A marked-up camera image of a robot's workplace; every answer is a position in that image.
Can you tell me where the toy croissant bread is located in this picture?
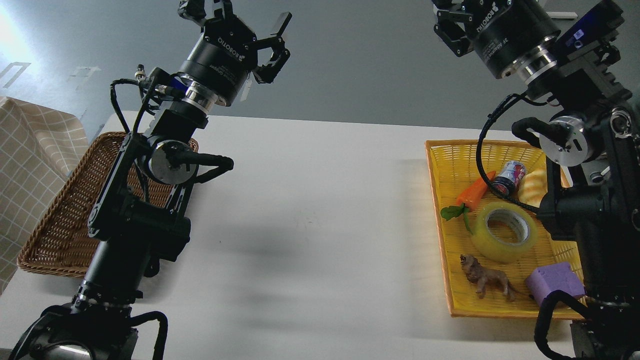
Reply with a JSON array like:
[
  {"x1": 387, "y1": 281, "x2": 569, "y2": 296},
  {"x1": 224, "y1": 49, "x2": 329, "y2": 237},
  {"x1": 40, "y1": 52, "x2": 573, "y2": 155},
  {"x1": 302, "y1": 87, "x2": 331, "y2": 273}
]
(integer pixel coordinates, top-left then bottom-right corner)
[{"x1": 516, "y1": 167, "x2": 548, "y2": 208}]

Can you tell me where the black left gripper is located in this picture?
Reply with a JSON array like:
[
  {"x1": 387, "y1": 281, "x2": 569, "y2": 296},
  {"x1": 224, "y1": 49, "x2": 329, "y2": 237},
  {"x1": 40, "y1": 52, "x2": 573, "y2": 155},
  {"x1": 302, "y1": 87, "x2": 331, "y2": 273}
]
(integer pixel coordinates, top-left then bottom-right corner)
[{"x1": 177, "y1": 0, "x2": 293, "y2": 107}]

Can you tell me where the yellow plastic basket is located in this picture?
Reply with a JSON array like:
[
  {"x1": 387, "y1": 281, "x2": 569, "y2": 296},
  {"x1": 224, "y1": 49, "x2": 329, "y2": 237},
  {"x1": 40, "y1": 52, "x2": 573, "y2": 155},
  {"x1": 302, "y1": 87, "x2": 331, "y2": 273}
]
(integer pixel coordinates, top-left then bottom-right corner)
[{"x1": 425, "y1": 139, "x2": 584, "y2": 319}]

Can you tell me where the small soda can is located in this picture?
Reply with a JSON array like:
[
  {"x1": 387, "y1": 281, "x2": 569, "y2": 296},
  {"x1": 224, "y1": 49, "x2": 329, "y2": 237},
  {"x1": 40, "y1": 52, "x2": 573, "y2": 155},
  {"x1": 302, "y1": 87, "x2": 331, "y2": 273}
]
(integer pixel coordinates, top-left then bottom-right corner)
[{"x1": 491, "y1": 161, "x2": 527, "y2": 196}]

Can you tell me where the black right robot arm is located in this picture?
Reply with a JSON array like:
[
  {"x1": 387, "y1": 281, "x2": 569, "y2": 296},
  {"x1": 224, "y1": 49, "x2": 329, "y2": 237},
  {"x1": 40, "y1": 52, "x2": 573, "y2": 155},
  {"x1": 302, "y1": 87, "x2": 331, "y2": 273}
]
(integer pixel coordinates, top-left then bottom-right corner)
[{"x1": 433, "y1": 0, "x2": 640, "y2": 360}]

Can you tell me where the brown wicker basket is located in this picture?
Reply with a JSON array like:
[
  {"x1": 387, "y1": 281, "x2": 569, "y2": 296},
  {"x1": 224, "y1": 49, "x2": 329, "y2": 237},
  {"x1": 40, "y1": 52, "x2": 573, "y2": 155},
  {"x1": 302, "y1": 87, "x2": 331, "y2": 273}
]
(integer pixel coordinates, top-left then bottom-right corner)
[{"x1": 17, "y1": 132, "x2": 200, "y2": 278}]

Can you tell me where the orange toy carrot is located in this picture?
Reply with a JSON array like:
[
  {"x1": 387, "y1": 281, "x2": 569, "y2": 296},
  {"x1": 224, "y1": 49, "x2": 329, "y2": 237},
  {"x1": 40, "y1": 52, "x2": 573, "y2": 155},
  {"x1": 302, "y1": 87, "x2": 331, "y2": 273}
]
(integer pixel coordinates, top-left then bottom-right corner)
[{"x1": 439, "y1": 177, "x2": 489, "y2": 234}]

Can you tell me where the brown toy lion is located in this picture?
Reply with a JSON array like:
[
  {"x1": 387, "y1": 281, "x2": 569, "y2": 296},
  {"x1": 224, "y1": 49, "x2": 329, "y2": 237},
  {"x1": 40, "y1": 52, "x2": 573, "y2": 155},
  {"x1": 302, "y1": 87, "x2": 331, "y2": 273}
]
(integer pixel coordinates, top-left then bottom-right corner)
[{"x1": 459, "y1": 254, "x2": 517, "y2": 302}]

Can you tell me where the yellow tape roll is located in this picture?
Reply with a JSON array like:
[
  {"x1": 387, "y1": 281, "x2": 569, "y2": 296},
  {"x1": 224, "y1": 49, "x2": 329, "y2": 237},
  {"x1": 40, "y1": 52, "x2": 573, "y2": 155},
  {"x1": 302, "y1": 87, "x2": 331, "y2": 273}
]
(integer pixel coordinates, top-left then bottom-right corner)
[{"x1": 471, "y1": 202, "x2": 538, "y2": 264}]

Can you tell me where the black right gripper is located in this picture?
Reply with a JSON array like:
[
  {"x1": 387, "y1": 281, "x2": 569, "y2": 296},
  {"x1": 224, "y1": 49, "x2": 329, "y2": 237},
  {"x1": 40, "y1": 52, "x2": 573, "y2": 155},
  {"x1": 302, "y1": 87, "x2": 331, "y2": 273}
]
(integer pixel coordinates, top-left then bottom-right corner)
[{"x1": 433, "y1": 0, "x2": 560, "y2": 79}]

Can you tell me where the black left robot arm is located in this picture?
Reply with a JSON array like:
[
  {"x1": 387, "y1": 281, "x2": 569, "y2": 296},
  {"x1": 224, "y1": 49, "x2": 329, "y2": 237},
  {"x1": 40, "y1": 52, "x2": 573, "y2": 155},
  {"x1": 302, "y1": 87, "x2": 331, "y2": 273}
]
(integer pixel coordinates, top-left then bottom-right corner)
[{"x1": 9, "y1": 0, "x2": 292, "y2": 360}]

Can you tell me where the beige checkered cloth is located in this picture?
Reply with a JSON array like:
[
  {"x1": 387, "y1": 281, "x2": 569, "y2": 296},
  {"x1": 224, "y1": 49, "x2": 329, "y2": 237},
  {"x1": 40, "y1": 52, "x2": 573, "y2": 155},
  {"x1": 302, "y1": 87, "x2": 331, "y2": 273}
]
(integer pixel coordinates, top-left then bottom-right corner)
[{"x1": 0, "y1": 96, "x2": 89, "y2": 290}]

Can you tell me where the purple foam block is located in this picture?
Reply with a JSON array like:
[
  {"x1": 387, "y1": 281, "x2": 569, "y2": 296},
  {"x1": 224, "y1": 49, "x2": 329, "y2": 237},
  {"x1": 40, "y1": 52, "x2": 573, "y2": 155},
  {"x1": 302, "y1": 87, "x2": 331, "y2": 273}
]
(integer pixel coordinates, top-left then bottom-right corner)
[{"x1": 525, "y1": 261, "x2": 586, "y2": 307}]

